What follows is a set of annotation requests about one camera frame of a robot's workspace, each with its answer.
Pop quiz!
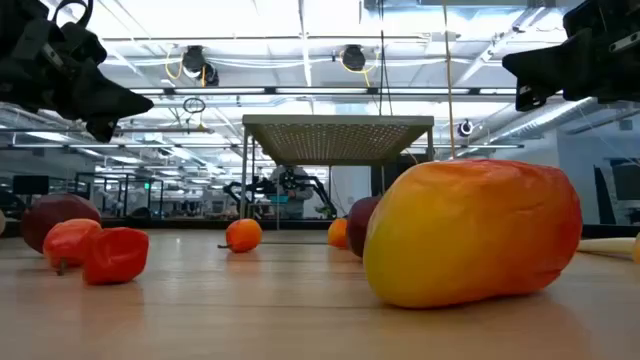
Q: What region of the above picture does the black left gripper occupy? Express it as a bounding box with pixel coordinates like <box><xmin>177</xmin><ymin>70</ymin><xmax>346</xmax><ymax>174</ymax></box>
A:
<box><xmin>0</xmin><ymin>47</ymin><xmax>154</xmax><ymax>144</ymax></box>

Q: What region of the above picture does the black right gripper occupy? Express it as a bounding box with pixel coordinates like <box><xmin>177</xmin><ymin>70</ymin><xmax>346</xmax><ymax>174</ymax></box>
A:
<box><xmin>502</xmin><ymin>32</ymin><xmax>640</xmax><ymax>112</ymax></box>

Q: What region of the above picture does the red-orange pepper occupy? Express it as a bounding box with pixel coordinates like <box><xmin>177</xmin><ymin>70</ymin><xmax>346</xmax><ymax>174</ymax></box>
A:
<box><xmin>42</xmin><ymin>218</ymin><xmax>104</xmax><ymax>276</ymax></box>

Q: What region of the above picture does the red-yellow mango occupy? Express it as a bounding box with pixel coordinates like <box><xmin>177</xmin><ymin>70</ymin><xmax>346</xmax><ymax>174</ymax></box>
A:
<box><xmin>363</xmin><ymin>158</ymin><xmax>584</xmax><ymax>310</ymax></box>

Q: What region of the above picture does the dark red plum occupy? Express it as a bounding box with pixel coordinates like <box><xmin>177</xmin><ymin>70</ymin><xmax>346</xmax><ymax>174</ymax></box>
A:
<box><xmin>346</xmin><ymin>195</ymin><xmax>384</xmax><ymax>259</ymax></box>

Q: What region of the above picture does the black background monitor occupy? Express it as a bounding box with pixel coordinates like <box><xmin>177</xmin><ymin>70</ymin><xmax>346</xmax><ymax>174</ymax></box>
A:
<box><xmin>12</xmin><ymin>174</ymin><xmax>50</xmax><ymax>196</ymax></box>

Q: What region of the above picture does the black leaning panel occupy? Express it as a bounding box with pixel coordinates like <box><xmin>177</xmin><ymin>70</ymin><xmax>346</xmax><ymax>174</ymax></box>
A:
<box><xmin>593</xmin><ymin>164</ymin><xmax>617</xmax><ymax>225</ymax></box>

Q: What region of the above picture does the red pepper front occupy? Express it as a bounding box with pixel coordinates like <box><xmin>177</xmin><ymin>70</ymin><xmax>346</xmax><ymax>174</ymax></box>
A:
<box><xmin>82</xmin><ymin>227</ymin><xmax>150</xmax><ymax>286</ymax></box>

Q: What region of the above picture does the dark background cabinet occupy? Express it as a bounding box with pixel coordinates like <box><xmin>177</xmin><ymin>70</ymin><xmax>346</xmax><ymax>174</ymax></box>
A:
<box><xmin>370</xmin><ymin>154</ymin><xmax>435</xmax><ymax>199</ymax></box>

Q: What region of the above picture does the person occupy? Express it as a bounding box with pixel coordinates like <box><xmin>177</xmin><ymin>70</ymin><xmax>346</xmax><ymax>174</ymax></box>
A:
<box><xmin>269</xmin><ymin>164</ymin><xmax>316</xmax><ymax>220</ymax></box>

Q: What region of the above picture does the green perforated metal shelf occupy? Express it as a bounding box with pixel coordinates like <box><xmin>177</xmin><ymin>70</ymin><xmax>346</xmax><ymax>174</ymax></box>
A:
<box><xmin>239</xmin><ymin>114</ymin><xmax>436</xmax><ymax>246</ymax></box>

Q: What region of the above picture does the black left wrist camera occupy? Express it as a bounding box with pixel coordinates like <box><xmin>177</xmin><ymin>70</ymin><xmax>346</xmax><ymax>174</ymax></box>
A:
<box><xmin>59</xmin><ymin>22</ymin><xmax>109</xmax><ymax>66</ymax></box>

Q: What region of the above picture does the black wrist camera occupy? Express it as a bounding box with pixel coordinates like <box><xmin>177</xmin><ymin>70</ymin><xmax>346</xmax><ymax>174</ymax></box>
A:
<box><xmin>562</xmin><ymin>0</ymin><xmax>609</xmax><ymax>36</ymax></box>
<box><xmin>59</xmin><ymin>22</ymin><xmax>109</xmax><ymax>66</ymax></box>

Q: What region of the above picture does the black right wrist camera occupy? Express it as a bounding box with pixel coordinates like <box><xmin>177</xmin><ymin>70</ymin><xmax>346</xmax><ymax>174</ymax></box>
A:
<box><xmin>562</xmin><ymin>0</ymin><xmax>609</xmax><ymax>36</ymax></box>

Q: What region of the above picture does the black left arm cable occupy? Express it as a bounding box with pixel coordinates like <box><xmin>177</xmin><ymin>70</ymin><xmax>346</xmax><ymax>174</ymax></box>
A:
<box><xmin>52</xmin><ymin>0</ymin><xmax>94</xmax><ymax>29</ymax></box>

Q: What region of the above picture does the black background station frame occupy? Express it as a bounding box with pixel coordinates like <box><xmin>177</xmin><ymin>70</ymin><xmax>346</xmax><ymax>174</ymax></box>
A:
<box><xmin>74</xmin><ymin>172</ymin><xmax>165</xmax><ymax>219</ymax></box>

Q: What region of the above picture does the black wall monitor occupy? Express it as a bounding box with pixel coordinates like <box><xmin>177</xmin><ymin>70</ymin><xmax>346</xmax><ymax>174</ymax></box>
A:
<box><xmin>612</xmin><ymin>163</ymin><xmax>640</xmax><ymax>201</ymax></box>

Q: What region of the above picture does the black metal table frame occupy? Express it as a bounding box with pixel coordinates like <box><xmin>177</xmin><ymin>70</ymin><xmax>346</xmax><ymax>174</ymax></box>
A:
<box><xmin>0</xmin><ymin>215</ymin><xmax>640</xmax><ymax>240</ymax></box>

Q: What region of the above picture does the long black cable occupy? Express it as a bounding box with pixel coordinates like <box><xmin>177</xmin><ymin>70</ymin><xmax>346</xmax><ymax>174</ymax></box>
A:
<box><xmin>377</xmin><ymin>0</ymin><xmax>394</xmax><ymax>117</ymax></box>

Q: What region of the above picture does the knife with cream handle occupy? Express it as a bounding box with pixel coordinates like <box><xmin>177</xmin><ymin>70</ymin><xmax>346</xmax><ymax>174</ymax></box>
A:
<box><xmin>577</xmin><ymin>236</ymin><xmax>637</xmax><ymax>261</ymax></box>

